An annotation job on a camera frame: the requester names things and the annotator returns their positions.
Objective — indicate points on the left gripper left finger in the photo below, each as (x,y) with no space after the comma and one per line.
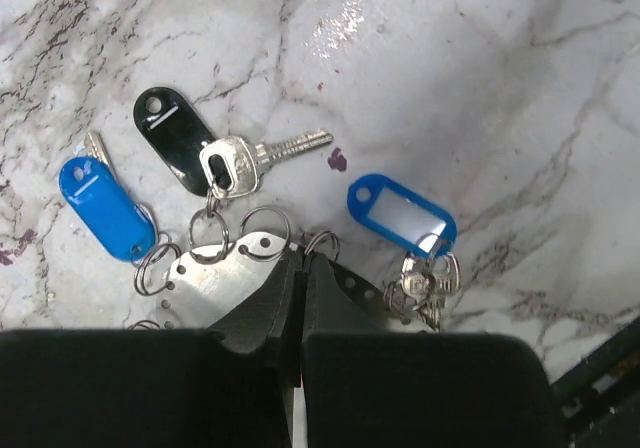
(227,385)

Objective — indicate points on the black key tag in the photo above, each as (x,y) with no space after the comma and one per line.
(225,168)

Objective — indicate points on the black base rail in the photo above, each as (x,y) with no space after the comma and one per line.
(599,397)

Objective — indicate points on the blue key tag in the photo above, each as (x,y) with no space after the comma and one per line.
(90,187)
(401,216)

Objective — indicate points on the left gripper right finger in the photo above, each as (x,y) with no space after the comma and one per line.
(368,387)

